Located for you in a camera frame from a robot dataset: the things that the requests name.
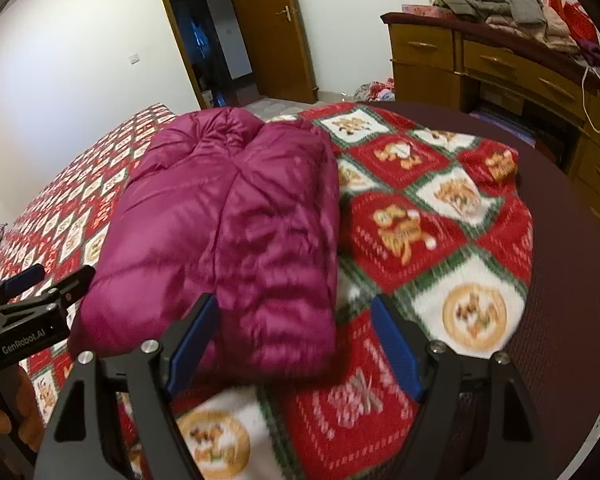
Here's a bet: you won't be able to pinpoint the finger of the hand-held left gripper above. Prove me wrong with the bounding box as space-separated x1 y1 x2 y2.
0 265 97 318
0 263 46 311

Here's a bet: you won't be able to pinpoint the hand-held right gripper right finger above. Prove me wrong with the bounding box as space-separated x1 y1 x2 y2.
370 294 551 480

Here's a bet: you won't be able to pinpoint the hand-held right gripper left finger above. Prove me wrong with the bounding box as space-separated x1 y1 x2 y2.
32 292 221 480

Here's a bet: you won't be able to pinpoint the magenta down jacket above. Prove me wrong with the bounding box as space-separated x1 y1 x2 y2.
69 106 342 380

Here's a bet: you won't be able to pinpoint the clothes pile on floor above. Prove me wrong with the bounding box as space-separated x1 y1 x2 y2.
354 79 397 103

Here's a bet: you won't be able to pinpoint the beige clothes pile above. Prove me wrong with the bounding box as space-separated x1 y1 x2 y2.
485 7 581 54

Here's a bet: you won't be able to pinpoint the person's left hand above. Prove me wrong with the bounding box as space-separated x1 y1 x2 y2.
0 367 45 436

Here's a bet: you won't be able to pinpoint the red checkered printed blanket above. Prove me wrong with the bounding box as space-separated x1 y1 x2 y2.
0 101 535 480

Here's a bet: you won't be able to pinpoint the purple fabric stack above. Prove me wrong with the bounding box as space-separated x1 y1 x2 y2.
472 104 537 145

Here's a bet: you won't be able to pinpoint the wooden dresser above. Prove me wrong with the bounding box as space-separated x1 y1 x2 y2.
380 10 600 246

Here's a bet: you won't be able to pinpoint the wooden door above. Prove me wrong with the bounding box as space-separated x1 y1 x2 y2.
222 0 317 105

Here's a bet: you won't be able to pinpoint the pink box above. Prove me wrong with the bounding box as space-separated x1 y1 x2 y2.
401 4 453 22

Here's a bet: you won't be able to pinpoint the purple cloth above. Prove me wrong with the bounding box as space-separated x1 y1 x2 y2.
577 40 600 70

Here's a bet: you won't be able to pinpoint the red paper bags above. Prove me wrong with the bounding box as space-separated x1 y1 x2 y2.
540 0 600 41

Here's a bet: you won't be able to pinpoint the wooden door frame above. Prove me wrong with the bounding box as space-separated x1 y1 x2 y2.
151 0 231 110

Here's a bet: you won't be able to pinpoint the white cord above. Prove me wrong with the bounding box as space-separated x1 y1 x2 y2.
581 62 600 134

